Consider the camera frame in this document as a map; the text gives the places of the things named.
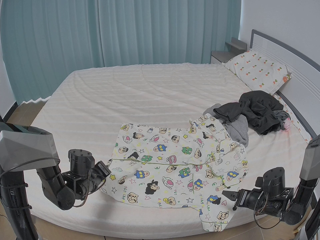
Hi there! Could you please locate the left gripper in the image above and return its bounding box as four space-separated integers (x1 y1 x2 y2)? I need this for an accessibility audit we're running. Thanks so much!
86 160 112 193

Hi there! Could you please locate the white printed pyjama top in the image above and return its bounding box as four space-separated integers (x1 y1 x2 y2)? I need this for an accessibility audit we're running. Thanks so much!
100 115 248 232

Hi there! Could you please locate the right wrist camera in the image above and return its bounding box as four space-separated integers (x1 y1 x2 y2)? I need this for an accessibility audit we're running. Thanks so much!
254 177 265 191

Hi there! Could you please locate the bed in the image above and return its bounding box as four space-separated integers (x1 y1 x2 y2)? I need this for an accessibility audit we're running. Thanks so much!
24 29 320 237

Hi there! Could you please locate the grey bedside table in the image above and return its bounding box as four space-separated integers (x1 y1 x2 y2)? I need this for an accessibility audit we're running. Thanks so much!
211 37 248 64

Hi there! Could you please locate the black garment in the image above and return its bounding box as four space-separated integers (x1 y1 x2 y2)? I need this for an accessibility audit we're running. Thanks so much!
213 90 284 136

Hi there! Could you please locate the dark grey garment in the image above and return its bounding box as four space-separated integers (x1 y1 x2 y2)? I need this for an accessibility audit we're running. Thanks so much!
272 110 290 129

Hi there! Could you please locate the black cable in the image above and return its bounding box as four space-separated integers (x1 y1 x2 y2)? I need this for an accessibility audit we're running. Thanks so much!
253 204 281 229
0 159 107 207

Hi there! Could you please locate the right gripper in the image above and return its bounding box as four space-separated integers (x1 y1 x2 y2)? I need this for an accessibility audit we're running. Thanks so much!
235 188 263 207

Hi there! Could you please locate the white printed pillow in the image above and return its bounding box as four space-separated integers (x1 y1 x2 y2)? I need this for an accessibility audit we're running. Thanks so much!
222 48 292 96

